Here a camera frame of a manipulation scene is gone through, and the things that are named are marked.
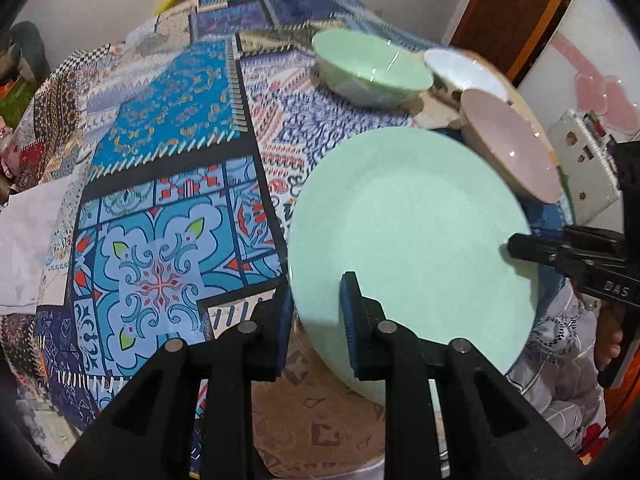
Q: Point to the green bowl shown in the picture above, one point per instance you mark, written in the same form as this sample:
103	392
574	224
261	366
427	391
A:
369	71

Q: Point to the mint green plate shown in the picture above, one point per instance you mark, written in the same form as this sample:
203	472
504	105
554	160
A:
423	222

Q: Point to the pink bowl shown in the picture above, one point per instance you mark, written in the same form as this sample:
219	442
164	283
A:
510	145

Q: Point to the grey plush toy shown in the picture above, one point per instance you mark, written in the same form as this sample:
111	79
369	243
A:
23	54

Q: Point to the brown wooden door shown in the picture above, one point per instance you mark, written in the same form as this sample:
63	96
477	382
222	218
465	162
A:
509	34

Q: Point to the right hand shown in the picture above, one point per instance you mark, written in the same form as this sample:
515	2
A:
609	335

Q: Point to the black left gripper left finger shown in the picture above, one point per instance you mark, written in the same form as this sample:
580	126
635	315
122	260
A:
189	392

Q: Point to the white bowl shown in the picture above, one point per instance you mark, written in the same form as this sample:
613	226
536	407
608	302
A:
455	72

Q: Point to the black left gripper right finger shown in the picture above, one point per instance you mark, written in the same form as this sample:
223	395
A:
449	413

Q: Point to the white paper sheet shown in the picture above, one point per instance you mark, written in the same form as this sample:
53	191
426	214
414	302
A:
27	224

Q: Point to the patchwork patterned tablecloth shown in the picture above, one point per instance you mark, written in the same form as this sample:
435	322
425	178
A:
173	162

